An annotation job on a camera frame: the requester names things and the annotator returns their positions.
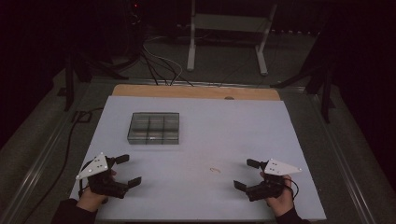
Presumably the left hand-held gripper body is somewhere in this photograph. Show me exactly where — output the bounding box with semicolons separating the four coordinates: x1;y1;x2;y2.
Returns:
76;152;130;200

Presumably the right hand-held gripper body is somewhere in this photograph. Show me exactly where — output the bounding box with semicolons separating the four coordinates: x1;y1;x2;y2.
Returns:
245;158;304;203

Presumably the clear plastic compartment box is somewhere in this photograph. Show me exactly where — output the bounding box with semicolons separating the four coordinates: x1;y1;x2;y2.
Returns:
126;111;180;146

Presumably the person's right hand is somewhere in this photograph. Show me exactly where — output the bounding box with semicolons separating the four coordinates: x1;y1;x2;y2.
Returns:
259;172;295;218

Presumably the person's left hand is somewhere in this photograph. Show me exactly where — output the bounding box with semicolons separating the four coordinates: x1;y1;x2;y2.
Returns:
76;169;118;214

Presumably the white table mat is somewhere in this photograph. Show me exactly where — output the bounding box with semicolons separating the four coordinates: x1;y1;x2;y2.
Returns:
68;95;327;222

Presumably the black floor stand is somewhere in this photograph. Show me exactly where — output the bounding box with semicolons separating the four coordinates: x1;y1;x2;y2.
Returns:
63;50;131;113
269;29;338;124

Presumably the white metal stand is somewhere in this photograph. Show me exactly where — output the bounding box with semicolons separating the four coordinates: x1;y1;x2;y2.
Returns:
186;0;279;77

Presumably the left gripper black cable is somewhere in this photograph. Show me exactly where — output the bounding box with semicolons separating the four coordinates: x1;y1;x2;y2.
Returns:
78;161;92;199

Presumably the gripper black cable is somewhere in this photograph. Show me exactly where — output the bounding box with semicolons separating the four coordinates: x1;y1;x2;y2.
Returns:
282;176;300;201
78;161;92;199

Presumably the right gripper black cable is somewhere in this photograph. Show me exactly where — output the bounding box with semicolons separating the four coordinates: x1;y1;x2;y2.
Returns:
282;176;300;201

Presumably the black floor cable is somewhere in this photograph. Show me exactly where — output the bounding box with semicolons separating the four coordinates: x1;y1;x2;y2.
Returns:
21;106;105;224

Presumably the bundle of black cables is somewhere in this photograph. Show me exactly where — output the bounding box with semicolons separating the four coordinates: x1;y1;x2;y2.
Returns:
139;49;194;88

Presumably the white floor cable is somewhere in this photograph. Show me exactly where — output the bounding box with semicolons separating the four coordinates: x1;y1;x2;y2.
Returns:
142;36;184;86

